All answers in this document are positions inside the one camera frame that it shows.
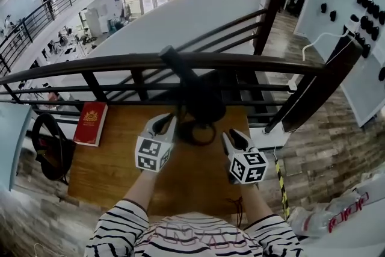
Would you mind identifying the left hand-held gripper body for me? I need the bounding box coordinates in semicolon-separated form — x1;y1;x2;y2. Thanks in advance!
134;128;176;173

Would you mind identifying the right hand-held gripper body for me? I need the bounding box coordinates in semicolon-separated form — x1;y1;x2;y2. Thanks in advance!
226;147;270;185

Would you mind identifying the black desk lamp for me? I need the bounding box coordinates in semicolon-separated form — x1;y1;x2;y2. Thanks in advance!
158;45;227;147

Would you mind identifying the person's right forearm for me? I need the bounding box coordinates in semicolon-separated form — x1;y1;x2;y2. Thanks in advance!
238;182;280;224

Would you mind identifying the person's left forearm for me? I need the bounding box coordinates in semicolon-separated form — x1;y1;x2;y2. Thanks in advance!
121;169;159;209

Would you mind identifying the wooden desk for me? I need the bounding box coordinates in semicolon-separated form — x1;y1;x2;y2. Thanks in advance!
67;104;253;218

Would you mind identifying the white flat base board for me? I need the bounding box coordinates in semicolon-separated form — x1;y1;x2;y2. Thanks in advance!
249;121;292;151

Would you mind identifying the yellow black hazard tape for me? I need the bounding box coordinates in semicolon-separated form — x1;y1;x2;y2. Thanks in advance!
274;157;291;221

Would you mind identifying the red hardcover book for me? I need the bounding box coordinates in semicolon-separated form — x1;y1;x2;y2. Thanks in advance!
73;101;109;147

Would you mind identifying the dark wooden balcony railing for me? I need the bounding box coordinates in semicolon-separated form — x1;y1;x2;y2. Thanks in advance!
0;38;364;134

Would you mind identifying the clear plastic bag red print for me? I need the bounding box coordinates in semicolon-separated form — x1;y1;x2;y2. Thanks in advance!
288;187;371;239

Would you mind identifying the person's striped shirt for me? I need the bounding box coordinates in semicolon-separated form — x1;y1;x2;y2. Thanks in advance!
84;197;304;257

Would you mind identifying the black round-back chair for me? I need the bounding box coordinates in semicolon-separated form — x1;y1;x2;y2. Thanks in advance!
31;112;76;187

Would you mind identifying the brown bag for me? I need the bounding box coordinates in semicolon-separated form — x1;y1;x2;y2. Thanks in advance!
35;138;49;161

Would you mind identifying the long white cluttered work table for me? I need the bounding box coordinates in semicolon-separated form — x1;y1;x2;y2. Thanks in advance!
41;26;99;58

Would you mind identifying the white cabinet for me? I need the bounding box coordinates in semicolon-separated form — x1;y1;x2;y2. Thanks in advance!
84;7;102;37

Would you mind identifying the dark wooden stair railing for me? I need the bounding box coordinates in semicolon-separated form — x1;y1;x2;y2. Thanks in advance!
173;0;287;55

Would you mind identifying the light blue table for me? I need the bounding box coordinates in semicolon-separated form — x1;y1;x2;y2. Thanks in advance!
0;103;32;191

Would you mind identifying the group of black hung devices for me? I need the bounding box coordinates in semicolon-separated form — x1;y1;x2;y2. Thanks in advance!
319;0;385;82

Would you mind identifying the thin black cable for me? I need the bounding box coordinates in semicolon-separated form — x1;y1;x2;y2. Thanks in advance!
226;196;245;229

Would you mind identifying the white wall board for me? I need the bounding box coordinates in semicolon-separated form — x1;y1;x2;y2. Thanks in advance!
342;0;385;128

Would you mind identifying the thick white cable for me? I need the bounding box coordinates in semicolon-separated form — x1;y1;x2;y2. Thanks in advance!
301;31;356;66

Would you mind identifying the small white camera device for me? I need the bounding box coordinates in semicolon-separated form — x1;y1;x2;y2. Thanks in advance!
343;20;361;33

